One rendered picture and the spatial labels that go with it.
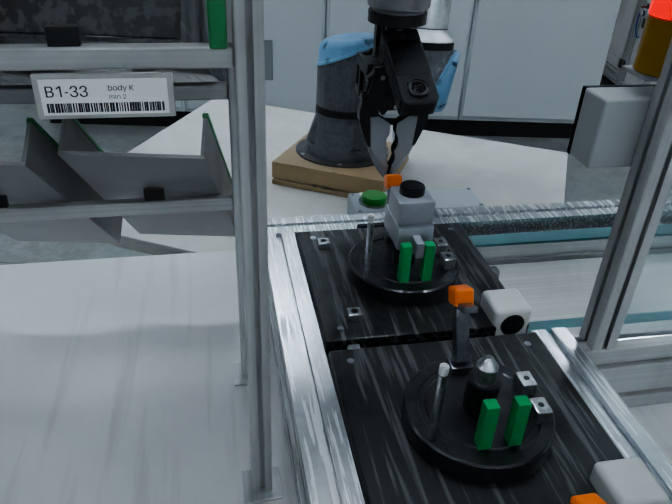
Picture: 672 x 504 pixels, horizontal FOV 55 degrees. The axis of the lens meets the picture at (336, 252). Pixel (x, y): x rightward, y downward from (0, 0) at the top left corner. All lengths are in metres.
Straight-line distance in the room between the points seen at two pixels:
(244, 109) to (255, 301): 0.17
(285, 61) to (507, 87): 1.28
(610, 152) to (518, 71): 3.26
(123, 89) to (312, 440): 0.35
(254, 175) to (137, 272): 0.58
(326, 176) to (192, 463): 0.67
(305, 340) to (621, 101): 0.40
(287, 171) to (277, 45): 2.51
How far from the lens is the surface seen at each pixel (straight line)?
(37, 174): 0.64
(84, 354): 0.90
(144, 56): 0.45
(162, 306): 0.96
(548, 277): 0.97
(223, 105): 1.72
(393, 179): 0.83
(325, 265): 0.83
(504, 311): 0.76
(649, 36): 0.67
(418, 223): 0.76
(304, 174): 1.25
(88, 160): 0.63
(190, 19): 0.52
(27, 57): 0.46
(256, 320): 0.56
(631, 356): 0.82
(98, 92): 0.46
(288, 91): 3.80
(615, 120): 0.67
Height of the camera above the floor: 1.42
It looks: 32 degrees down
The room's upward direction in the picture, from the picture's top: 3 degrees clockwise
